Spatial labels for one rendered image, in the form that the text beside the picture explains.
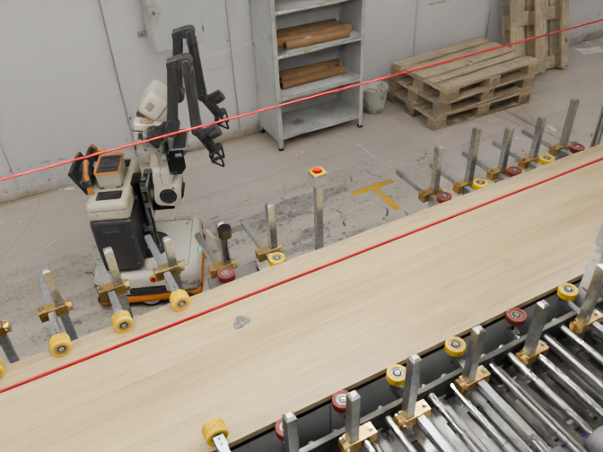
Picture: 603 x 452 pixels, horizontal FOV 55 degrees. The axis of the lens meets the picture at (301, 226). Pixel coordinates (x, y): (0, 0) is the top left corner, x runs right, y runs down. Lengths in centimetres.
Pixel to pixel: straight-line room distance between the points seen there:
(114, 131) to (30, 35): 99
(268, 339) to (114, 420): 65
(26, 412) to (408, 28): 504
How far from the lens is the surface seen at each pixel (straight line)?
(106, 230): 362
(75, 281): 432
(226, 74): 537
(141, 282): 379
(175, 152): 341
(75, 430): 231
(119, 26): 497
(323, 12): 562
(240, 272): 291
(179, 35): 345
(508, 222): 307
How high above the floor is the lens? 269
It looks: 37 degrees down
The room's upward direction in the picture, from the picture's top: 3 degrees counter-clockwise
